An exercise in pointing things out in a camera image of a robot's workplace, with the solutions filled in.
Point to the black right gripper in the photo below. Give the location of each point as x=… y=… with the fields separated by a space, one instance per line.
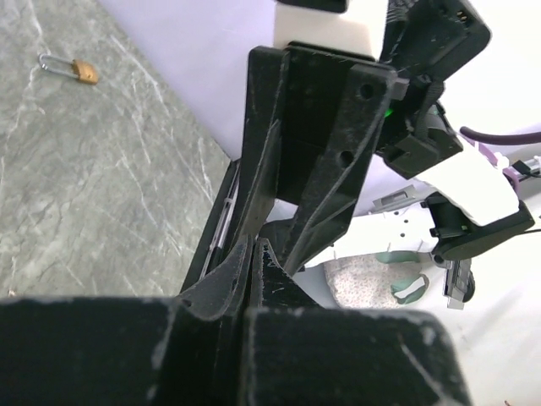
x=304 y=73

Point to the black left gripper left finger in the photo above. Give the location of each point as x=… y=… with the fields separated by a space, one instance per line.
x=180 y=350

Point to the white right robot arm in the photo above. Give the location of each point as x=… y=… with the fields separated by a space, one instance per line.
x=427 y=188

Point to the brass padlock long shackle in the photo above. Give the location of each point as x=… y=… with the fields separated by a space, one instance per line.
x=76 y=69

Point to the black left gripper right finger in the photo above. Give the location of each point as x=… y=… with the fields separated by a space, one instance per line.
x=298 y=353

